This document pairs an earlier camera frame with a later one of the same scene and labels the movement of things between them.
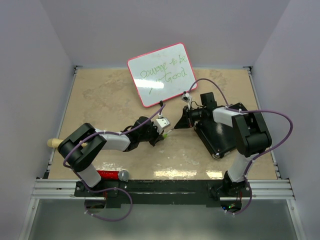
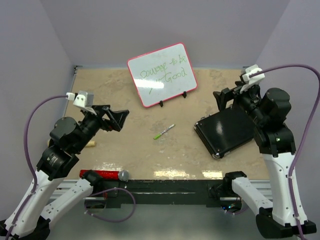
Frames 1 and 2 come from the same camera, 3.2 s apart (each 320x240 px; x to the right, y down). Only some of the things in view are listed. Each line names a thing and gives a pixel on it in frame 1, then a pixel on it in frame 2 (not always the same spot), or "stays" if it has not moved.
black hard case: x=218 y=138 stays
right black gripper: x=183 y=123 -> x=226 y=94
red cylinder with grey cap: x=122 y=175 stays
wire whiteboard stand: x=161 y=102 stays
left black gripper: x=158 y=137 -> x=119 y=117
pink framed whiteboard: x=162 y=74 stays
